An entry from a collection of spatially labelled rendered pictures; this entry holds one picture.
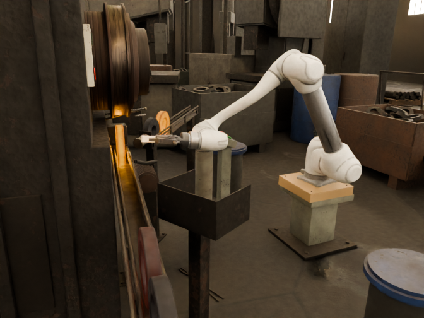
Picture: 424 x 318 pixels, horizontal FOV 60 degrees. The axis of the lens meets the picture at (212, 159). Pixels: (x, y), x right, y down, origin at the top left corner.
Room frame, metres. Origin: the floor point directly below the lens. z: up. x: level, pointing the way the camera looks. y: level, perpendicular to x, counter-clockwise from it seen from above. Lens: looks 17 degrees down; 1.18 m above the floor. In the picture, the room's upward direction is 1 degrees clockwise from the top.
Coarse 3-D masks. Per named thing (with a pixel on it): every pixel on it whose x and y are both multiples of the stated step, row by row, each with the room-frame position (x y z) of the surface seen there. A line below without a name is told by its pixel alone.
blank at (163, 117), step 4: (160, 112) 2.25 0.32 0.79; (164, 112) 2.26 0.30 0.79; (156, 116) 2.22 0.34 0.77; (160, 116) 2.22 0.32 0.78; (164, 116) 2.26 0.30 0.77; (168, 116) 2.32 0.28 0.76; (160, 120) 2.21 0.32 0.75; (164, 120) 2.30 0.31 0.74; (168, 120) 2.32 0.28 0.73; (160, 124) 2.21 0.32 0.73; (164, 124) 2.30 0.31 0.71; (168, 124) 2.32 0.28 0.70; (160, 128) 2.20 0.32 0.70; (164, 128) 2.27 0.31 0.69; (168, 128) 2.32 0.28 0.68
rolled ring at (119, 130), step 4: (116, 128) 1.57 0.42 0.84; (120, 128) 1.57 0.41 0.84; (116, 132) 1.55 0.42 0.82; (120, 132) 1.55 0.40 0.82; (116, 136) 1.54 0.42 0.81; (120, 136) 1.54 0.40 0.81; (116, 140) 1.66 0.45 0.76; (120, 140) 1.53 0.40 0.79; (116, 144) 1.66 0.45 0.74; (120, 144) 1.52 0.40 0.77; (124, 144) 1.53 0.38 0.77; (116, 148) 1.67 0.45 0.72; (120, 148) 1.52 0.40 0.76; (124, 148) 1.52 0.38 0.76; (120, 152) 1.52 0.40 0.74; (124, 152) 1.52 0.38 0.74; (120, 156) 1.52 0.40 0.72; (124, 156) 1.53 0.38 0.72; (120, 160) 1.53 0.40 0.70; (124, 160) 1.54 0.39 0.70; (120, 164) 1.56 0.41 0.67; (124, 164) 1.56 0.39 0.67
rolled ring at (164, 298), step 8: (152, 280) 0.59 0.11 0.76; (160, 280) 0.58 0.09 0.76; (168, 280) 0.58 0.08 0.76; (152, 288) 0.58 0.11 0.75; (160, 288) 0.56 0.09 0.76; (168, 288) 0.56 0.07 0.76; (152, 296) 0.61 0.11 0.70; (160, 296) 0.54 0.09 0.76; (168, 296) 0.54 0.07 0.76; (152, 304) 0.62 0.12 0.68; (160, 304) 0.53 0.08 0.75; (168, 304) 0.53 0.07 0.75; (152, 312) 0.62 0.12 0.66; (160, 312) 0.52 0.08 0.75; (168, 312) 0.52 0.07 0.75; (176, 312) 0.52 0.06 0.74
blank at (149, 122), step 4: (148, 120) 2.09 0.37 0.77; (152, 120) 2.10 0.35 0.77; (156, 120) 2.16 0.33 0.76; (144, 124) 2.07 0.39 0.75; (148, 124) 2.06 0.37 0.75; (152, 124) 2.10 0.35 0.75; (156, 124) 2.16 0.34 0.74; (144, 128) 2.06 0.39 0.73; (148, 128) 2.05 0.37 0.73; (152, 128) 2.16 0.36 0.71; (156, 128) 2.15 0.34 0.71; (152, 132) 2.15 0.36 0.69; (156, 132) 2.15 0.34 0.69
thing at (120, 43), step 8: (112, 8) 1.52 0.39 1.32; (120, 8) 1.53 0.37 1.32; (112, 16) 1.47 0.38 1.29; (120, 16) 1.48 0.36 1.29; (112, 24) 1.44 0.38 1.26; (120, 24) 1.45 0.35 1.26; (112, 32) 1.42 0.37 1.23; (120, 32) 1.43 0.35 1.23; (112, 40) 1.40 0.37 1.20; (120, 40) 1.41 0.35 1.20; (128, 40) 1.41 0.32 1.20; (112, 48) 1.39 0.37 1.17; (120, 48) 1.40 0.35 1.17; (128, 48) 1.40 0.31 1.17; (112, 56) 1.39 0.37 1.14; (120, 56) 1.40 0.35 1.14; (128, 56) 1.40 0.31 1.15; (112, 64) 1.39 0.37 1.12; (120, 64) 1.39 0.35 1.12; (128, 64) 1.39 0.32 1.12; (120, 72) 1.39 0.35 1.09; (128, 72) 1.39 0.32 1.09; (120, 80) 1.40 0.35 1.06; (128, 80) 1.40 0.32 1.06; (120, 88) 1.41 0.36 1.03; (128, 88) 1.42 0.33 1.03; (120, 96) 1.43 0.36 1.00; (128, 96) 1.43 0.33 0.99; (120, 104) 1.45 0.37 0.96; (128, 104) 1.45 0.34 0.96; (120, 112) 1.51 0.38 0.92; (128, 112) 1.49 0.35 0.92
